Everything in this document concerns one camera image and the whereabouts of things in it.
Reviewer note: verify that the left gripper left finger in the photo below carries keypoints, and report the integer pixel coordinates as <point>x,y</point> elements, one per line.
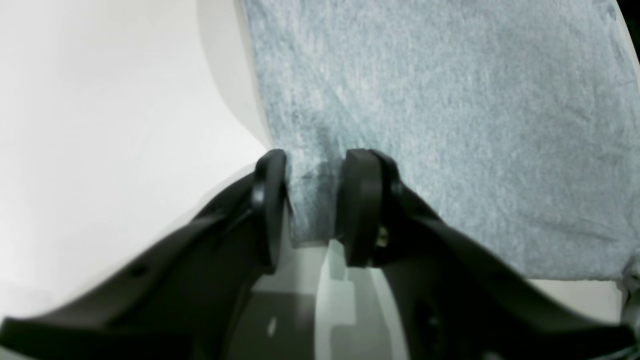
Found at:
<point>180,299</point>

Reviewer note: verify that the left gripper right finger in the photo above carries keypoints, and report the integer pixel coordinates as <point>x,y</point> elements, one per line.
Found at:
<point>456,300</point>

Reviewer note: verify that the grey T-shirt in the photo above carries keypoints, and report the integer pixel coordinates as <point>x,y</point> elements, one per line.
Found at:
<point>517,121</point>

